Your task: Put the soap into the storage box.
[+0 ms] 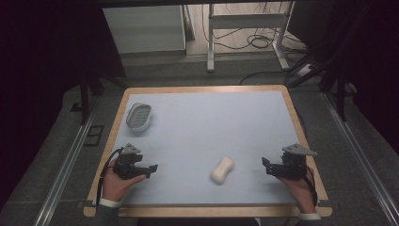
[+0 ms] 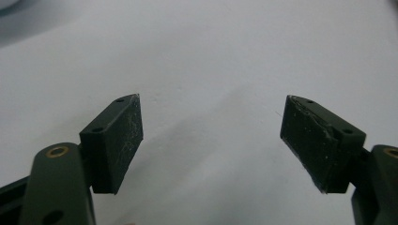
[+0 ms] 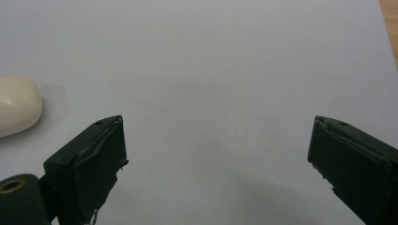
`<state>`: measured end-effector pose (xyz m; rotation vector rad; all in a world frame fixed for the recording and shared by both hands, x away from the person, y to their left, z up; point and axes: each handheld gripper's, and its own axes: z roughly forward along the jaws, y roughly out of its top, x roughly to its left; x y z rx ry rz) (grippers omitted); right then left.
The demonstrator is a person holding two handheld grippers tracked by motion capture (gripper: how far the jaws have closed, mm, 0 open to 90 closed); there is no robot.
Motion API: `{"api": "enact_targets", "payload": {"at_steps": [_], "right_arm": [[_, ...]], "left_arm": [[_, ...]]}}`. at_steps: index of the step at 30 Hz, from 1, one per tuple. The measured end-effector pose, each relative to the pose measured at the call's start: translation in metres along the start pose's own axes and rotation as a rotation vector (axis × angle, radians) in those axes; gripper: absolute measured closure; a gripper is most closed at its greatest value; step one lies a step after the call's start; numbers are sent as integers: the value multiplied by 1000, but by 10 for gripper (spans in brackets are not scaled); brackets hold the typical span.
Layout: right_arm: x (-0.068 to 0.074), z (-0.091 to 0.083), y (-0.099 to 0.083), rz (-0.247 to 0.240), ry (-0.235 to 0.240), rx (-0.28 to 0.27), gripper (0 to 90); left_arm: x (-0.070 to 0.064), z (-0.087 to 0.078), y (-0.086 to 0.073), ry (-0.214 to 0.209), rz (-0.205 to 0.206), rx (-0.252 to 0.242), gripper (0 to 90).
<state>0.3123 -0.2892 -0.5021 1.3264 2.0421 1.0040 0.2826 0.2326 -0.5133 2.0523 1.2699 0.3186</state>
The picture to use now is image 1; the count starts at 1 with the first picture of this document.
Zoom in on white soap bar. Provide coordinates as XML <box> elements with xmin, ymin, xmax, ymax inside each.
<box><xmin>210</xmin><ymin>155</ymin><xmax>235</xmax><ymax>186</ymax></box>

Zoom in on white cabinet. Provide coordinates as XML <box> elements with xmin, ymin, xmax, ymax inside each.
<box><xmin>103</xmin><ymin>4</ymin><xmax>186</xmax><ymax>55</ymax></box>

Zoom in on white metal stand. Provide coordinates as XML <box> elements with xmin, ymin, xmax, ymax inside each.
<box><xmin>206</xmin><ymin>1</ymin><xmax>295</xmax><ymax>73</ymax></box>

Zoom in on grey soap dish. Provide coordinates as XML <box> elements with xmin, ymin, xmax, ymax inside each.
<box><xmin>125</xmin><ymin>102</ymin><xmax>153</xmax><ymax>133</ymax></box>

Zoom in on person's left hand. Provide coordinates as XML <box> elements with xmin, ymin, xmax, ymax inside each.
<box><xmin>102</xmin><ymin>158</ymin><xmax>147</xmax><ymax>202</ymax></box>

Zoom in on aluminium floor rail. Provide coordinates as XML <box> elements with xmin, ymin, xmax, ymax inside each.
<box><xmin>321</xmin><ymin>92</ymin><xmax>399</xmax><ymax>226</ymax></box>
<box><xmin>32</xmin><ymin>97</ymin><xmax>102</xmax><ymax>226</ymax></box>

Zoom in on black floor bracket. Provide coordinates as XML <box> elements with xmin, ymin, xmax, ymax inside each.
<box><xmin>83</xmin><ymin>124</ymin><xmax>105</xmax><ymax>147</ymax></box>

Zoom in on black floor cables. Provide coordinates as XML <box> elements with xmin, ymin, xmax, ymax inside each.
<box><xmin>200</xmin><ymin>3</ymin><xmax>310</xmax><ymax>86</ymax></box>

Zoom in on white power strip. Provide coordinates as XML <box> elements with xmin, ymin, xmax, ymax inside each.
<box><xmin>295</xmin><ymin>63</ymin><xmax>316</xmax><ymax>78</ymax></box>

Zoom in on light blue table mat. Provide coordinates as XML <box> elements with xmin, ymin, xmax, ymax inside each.
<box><xmin>92</xmin><ymin>90</ymin><xmax>301</xmax><ymax>207</ymax></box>

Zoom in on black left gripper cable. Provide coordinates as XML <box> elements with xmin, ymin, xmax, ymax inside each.
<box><xmin>95</xmin><ymin>147</ymin><xmax>124</xmax><ymax>208</ymax></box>

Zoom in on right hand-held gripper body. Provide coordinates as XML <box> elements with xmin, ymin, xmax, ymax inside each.
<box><xmin>265</xmin><ymin>142</ymin><xmax>318</xmax><ymax>181</ymax></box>

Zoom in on person's right hand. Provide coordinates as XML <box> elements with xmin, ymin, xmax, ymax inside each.
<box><xmin>276</xmin><ymin>165</ymin><xmax>317</xmax><ymax>215</ymax></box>

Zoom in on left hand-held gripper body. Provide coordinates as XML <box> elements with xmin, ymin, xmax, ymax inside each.
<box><xmin>112</xmin><ymin>142</ymin><xmax>151</xmax><ymax>181</ymax></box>

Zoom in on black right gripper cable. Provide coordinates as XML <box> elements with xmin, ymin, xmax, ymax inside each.
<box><xmin>302</xmin><ymin>165</ymin><xmax>318</xmax><ymax>207</ymax></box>

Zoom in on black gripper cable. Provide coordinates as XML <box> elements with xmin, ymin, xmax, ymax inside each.
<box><xmin>302</xmin><ymin>165</ymin><xmax>318</xmax><ymax>207</ymax></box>
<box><xmin>95</xmin><ymin>147</ymin><xmax>124</xmax><ymax>208</ymax></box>

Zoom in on black tripod stand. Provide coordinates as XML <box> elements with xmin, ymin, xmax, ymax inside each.
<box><xmin>286</xmin><ymin>6</ymin><xmax>371</xmax><ymax>122</ymax></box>
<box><xmin>71</xmin><ymin>62</ymin><xmax>126</xmax><ymax>126</ymax></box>

